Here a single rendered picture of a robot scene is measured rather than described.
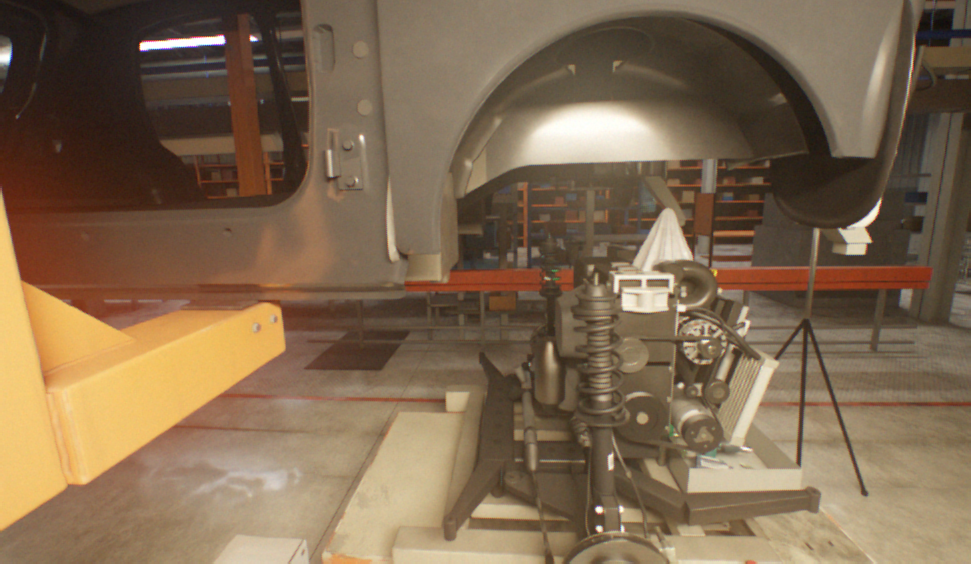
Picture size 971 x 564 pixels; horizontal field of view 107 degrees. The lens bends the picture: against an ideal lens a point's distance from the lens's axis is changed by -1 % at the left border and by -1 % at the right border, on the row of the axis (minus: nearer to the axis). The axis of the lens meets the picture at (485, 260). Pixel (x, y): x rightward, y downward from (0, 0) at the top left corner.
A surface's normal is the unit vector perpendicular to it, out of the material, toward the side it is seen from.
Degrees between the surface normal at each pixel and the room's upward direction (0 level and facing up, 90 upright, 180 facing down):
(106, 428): 90
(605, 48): 93
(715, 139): 90
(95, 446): 90
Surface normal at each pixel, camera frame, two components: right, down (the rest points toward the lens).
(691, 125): -0.12, 0.16
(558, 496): -0.04, -0.95
